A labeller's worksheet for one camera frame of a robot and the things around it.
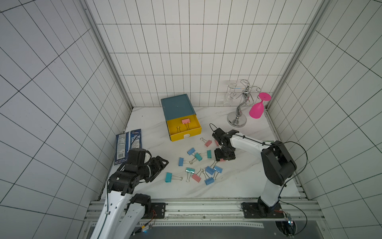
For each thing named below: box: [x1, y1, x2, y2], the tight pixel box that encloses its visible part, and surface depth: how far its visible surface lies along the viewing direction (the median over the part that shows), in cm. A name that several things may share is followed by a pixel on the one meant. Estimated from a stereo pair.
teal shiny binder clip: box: [185, 167, 195, 182], surface depth 87 cm
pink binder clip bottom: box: [191, 173, 202, 183], surface depth 85 cm
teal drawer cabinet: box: [160, 93, 197, 130], surface depth 92 cm
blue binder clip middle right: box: [212, 165, 223, 180], surface depth 89 cm
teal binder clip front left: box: [165, 172, 183, 183], surface depth 85 cm
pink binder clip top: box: [199, 137, 213, 147], surface depth 100 cm
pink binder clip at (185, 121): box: [181, 118, 191, 131], surface depth 92 cm
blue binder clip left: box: [178, 157, 192, 167], surface depth 92 cm
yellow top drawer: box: [166, 114, 202, 142], surface depth 90 cm
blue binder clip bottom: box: [204, 176, 215, 186], surface depth 85 cm
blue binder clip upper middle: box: [187, 147, 196, 156], surface depth 97 cm
